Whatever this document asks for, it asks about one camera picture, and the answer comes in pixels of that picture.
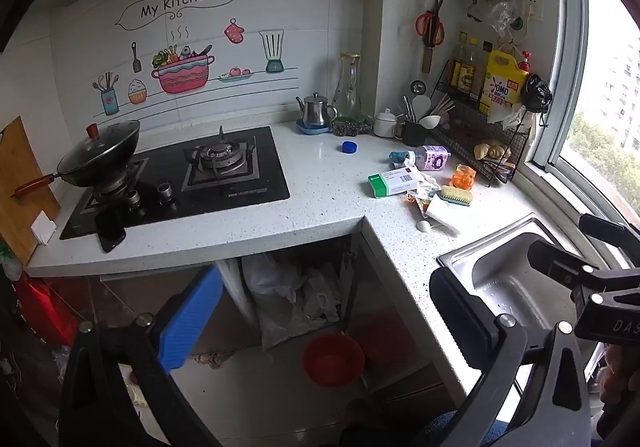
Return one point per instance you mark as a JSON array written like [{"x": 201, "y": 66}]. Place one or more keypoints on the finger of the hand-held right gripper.
[
  {"x": 555, "y": 259},
  {"x": 602, "y": 227}
]

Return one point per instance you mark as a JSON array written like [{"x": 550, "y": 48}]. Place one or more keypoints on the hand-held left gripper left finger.
[{"x": 192, "y": 317}]

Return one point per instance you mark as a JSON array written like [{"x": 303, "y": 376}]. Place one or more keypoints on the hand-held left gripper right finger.
[{"x": 462, "y": 319}]

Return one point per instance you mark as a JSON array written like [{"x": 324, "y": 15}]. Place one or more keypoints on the white measuring spoon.
[{"x": 423, "y": 225}]

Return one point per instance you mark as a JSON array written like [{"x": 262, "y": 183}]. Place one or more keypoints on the white paper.
[{"x": 442, "y": 214}]

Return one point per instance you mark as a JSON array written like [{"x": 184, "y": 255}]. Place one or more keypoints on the green scrubbing brush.
[{"x": 456, "y": 196}]

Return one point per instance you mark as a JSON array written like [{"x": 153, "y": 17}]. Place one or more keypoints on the green white medicine box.
[{"x": 392, "y": 182}]

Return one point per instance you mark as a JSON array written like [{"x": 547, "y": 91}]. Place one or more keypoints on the purple label plastic bottle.
[{"x": 432, "y": 158}]

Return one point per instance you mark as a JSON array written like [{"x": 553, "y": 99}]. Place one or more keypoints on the person's right hand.
[{"x": 620, "y": 377}]

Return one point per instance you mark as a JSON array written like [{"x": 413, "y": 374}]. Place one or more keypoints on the steel sink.
[{"x": 505, "y": 272}]

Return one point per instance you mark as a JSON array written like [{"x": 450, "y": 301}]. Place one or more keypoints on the white bin bag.
[{"x": 235, "y": 287}]

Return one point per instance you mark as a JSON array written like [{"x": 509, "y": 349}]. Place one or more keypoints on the person's blue jeans leg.
[{"x": 440, "y": 433}]

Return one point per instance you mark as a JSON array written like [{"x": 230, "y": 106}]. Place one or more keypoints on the black smartphone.
[{"x": 111, "y": 232}]

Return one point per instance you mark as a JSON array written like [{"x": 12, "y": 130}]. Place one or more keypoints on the orange plastic cup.
[{"x": 464, "y": 176}]

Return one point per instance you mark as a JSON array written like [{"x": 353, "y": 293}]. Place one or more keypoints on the ginger root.
[{"x": 492, "y": 149}]

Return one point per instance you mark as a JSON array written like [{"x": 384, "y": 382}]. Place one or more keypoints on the red basin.
[{"x": 332, "y": 359}]

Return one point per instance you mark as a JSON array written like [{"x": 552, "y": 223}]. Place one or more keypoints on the black gas stove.
[{"x": 225, "y": 177}]

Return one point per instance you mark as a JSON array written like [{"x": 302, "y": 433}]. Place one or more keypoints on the white plastic bag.
[{"x": 510, "y": 117}]

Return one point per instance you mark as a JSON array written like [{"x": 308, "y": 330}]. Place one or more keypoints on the red plastic bag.
[{"x": 47, "y": 307}]

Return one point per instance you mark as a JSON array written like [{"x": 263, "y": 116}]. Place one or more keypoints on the black plastic bag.
[{"x": 536, "y": 93}]

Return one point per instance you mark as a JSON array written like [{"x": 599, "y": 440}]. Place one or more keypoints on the window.
[{"x": 605, "y": 77}]

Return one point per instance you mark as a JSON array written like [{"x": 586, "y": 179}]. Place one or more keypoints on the yellow detergent bottle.
[{"x": 505, "y": 82}]

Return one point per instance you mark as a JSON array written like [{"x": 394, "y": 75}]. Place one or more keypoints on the red pump bottle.
[{"x": 524, "y": 61}]

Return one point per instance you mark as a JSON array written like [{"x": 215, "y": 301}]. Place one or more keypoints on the white ladle spoon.
[{"x": 431, "y": 121}]

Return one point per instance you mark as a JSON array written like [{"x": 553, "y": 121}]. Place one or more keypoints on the black wok with lid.
[{"x": 97, "y": 154}]

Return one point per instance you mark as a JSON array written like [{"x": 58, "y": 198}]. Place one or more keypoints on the black mug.
[{"x": 414, "y": 133}]

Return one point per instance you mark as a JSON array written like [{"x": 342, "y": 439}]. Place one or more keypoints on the bundle of chopsticks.
[{"x": 442, "y": 104}]

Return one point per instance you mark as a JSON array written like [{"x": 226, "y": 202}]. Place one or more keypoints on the dark sauce bottle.
[
  {"x": 484, "y": 69},
  {"x": 456, "y": 67}
]

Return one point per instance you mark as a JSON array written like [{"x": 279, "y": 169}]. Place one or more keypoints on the white spatula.
[{"x": 421, "y": 104}]

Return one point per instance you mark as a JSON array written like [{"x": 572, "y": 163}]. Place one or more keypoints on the sauce bottles on rack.
[{"x": 468, "y": 72}]

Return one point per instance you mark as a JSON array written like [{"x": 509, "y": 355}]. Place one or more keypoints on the blue bottle cap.
[{"x": 350, "y": 147}]

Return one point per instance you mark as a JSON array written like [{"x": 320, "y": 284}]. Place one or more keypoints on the white lidded jar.
[{"x": 386, "y": 123}]

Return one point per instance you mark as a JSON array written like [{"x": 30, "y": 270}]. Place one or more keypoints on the wooden cutting board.
[{"x": 25, "y": 177}]

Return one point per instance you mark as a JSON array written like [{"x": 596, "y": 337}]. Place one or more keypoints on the steel wool scrubber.
[{"x": 352, "y": 128}]

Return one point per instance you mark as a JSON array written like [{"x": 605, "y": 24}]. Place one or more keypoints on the blue dish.
[{"x": 312, "y": 130}]

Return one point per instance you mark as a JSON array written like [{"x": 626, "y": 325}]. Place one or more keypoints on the clear hanging plastic bag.
[{"x": 500, "y": 17}]

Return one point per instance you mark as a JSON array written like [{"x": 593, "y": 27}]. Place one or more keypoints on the steel teapot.
[{"x": 315, "y": 111}]

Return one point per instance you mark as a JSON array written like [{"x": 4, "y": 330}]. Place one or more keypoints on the glass carafe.
[{"x": 347, "y": 92}]

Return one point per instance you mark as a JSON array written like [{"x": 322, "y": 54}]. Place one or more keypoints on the white wall socket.
[{"x": 532, "y": 8}]

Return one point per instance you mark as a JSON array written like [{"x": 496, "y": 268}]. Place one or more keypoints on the kitchen cartoon wall sticker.
[{"x": 175, "y": 67}]

